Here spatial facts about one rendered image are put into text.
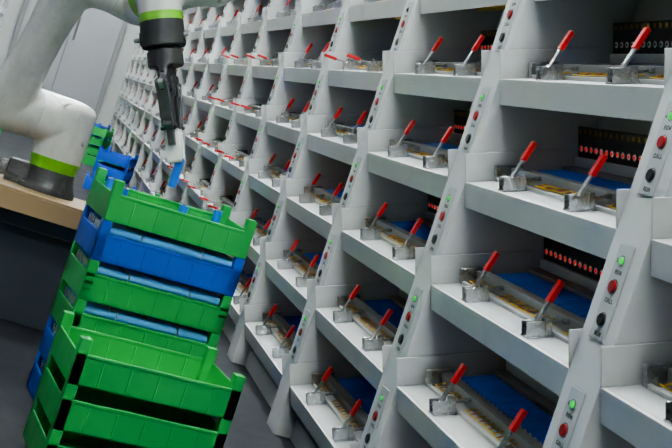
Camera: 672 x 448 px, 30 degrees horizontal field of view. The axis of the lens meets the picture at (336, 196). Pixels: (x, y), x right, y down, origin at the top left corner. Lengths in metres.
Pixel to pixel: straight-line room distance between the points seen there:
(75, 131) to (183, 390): 1.22
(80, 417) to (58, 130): 1.24
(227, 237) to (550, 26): 0.77
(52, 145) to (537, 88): 1.57
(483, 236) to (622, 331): 0.70
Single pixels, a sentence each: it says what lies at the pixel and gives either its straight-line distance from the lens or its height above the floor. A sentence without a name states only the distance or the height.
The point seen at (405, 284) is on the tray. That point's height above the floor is 0.47.
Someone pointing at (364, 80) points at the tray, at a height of 0.85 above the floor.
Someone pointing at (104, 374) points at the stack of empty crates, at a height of 0.19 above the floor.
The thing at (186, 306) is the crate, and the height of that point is 0.28.
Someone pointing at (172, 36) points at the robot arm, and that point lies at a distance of 2.62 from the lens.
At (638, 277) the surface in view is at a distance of 1.55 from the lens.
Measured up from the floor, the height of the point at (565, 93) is 0.86.
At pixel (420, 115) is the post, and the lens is 2.89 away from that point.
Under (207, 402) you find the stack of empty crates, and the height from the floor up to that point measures 0.18.
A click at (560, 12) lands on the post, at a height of 1.02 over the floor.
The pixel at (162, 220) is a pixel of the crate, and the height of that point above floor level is 0.43.
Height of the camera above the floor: 0.67
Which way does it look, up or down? 2 degrees down
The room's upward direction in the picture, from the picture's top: 18 degrees clockwise
